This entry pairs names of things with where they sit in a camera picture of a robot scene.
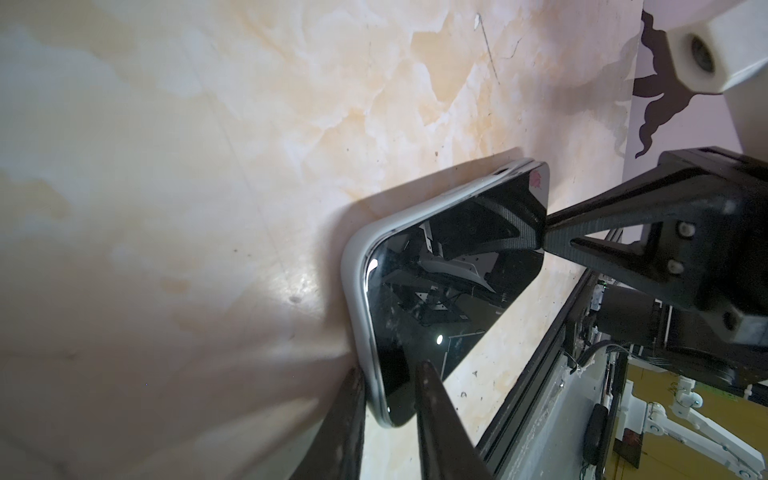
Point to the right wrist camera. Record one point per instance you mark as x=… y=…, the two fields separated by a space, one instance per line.
x=724 y=45

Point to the black base frame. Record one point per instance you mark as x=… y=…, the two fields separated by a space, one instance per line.
x=556 y=422

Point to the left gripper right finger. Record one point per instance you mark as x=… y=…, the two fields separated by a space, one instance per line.
x=445 y=449

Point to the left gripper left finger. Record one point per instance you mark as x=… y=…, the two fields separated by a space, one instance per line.
x=337 y=449

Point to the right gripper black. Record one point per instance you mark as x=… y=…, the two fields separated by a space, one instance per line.
x=686 y=244

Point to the black phone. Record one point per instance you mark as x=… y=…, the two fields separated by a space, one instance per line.
x=450 y=288

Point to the light blue phone case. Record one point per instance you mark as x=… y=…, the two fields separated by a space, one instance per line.
x=360 y=282

